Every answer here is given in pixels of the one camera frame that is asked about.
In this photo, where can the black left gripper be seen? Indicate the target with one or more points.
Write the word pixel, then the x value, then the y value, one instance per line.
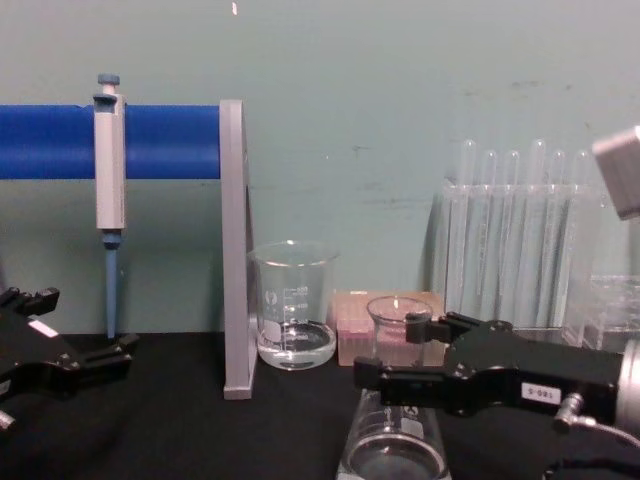
pixel 30 350

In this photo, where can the clear glass test tube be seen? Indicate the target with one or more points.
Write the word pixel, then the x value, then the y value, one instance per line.
pixel 575 240
pixel 550 240
pixel 505 240
pixel 530 240
pixel 462 240
pixel 484 240

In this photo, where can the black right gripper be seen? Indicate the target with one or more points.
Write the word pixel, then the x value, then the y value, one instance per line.
pixel 505 365

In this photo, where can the low clear acrylic rack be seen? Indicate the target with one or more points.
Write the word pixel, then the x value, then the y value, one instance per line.
pixel 615 305

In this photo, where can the glass beaker with printed scale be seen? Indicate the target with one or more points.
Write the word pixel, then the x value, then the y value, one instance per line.
pixel 395 450

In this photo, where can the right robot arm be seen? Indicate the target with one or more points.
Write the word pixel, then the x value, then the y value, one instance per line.
pixel 631 385

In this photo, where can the large glass beaker with water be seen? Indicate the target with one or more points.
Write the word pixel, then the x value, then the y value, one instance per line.
pixel 295 345

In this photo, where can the grey pipette with blue knob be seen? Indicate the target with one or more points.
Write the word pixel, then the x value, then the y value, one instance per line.
pixel 110 175

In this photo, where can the black table cloth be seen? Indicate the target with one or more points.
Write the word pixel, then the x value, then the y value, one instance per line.
pixel 175 430

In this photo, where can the small glass beaker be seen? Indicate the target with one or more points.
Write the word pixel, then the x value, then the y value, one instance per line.
pixel 395 320

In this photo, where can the clear acrylic test tube rack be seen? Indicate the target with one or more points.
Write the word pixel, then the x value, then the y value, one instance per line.
pixel 575 260

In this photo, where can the pink pipette tip box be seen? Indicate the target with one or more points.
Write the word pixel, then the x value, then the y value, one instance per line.
pixel 352 340

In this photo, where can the pipette stand blue bar grey plate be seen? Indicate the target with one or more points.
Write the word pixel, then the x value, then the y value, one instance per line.
pixel 50 142

